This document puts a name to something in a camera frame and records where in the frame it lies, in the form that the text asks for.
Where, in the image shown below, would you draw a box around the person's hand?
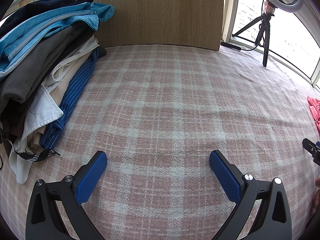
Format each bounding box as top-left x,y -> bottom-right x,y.
310,178 -> 320,215

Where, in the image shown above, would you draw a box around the pink red garment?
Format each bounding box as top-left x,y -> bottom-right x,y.
307,96 -> 320,131

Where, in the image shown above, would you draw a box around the blue pinstriped folded garment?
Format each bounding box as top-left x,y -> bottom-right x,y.
40,48 -> 99,150

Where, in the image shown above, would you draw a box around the cream white folded garment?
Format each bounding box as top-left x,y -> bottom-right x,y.
9,36 -> 99,184

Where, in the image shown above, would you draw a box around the grey folded garment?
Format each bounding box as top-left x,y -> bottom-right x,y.
1,22 -> 94,111

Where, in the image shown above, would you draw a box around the black tripod stand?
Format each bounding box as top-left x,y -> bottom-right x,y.
232,0 -> 276,67

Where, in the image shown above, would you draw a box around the pink plaid bed sheet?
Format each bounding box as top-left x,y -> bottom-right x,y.
1,45 -> 319,239

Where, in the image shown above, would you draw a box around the light blue folded garment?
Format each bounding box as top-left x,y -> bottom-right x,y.
1,2 -> 115,79

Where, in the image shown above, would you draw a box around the brown wooden board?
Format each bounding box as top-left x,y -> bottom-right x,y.
95,0 -> 223,50

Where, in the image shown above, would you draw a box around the navy blue folded garment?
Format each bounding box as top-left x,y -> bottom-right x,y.
1,0 -> 94,37

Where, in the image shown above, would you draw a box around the black inline cable switch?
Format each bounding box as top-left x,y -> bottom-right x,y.
220,41 -> 241,51

